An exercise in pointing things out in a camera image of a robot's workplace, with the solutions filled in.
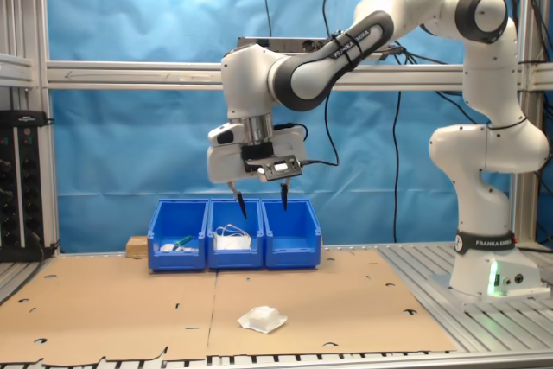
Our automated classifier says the cotton packet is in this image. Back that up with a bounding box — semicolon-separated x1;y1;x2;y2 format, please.
237;305;289;335

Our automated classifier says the blue bin with cotton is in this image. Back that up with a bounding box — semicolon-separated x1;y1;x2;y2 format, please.
261;198;323;270

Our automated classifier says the stack of white face masks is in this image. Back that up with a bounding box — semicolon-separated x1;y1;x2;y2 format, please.
213;224;252;252

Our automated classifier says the blue bin with masks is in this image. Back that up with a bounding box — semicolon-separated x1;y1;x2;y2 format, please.
207;198;264;270

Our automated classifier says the blue bin with syringes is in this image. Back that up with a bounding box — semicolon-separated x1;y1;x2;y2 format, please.
146;199;211;274

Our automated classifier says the chipboard wooden block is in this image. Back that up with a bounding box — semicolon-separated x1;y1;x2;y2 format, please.
125;235;150;260

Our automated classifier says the brown cardboard sheet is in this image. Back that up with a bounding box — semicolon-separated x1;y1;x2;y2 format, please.
0;254;217;366
206;247;458;357

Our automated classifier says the horizontal aluminium beam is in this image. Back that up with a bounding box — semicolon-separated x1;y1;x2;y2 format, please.
45;60;470;92

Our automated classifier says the grey power strip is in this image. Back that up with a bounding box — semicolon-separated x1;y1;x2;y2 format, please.
237;35;388;61

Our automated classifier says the black equipment rack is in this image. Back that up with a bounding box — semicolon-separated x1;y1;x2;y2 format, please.
0;110;55;263

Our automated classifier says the short aluminium beam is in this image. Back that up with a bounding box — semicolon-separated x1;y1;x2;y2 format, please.
0;52;48;88

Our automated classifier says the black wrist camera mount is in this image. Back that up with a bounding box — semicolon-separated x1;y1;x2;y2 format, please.
240;142;303;183

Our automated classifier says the black camera cable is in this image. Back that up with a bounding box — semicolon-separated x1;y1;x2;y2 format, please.
276;92;341;168

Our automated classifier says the long black cable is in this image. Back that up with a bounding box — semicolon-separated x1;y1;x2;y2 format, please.
391;47;405;244

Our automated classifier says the aluminium frame post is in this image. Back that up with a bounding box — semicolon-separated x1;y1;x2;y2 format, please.
512;0;546;245
0;0;60;257

